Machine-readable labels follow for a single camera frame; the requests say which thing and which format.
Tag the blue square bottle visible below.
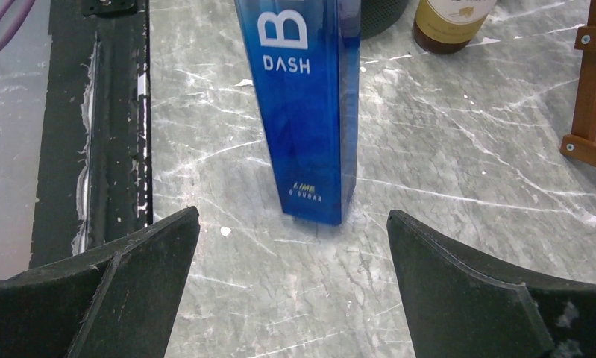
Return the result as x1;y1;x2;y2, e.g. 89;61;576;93
236;1;361;225

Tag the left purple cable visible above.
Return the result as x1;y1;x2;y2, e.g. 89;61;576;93
0;0;37;60

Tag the brown wooden wine rack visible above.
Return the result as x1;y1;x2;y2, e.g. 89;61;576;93
559;0;596;168

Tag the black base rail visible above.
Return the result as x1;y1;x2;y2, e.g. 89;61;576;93
29;0;153;268

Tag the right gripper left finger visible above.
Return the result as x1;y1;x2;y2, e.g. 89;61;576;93
0;207;200;357

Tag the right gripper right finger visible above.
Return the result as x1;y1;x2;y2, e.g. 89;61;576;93
387;210;596;357

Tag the gold capped dark bottle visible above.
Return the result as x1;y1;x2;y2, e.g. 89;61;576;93
413;0;497;54

